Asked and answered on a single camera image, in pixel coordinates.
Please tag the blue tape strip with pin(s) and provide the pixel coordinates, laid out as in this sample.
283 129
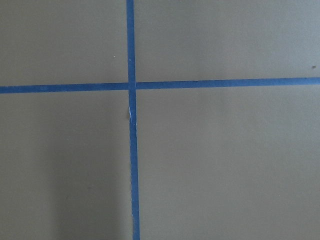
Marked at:
131 37
225 83

